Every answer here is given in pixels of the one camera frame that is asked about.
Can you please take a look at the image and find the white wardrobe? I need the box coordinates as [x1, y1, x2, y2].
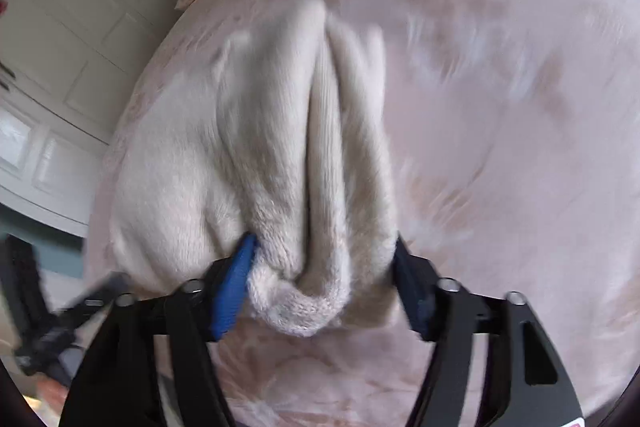
[0, 0, 201, 238]

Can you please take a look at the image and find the cream knitted sweater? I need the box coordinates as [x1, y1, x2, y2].
[107, 0, 416, 338]

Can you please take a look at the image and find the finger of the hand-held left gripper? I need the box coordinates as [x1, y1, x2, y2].
[57, 272, 132, 323]

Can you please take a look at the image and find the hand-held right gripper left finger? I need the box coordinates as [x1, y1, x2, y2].
[60, 232, 261, 427]

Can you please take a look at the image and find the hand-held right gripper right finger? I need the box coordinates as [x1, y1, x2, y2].
[390, 234, 585, 427]

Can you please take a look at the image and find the pink floral blanket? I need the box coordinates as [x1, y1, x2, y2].
[85, 0, 640, 427]

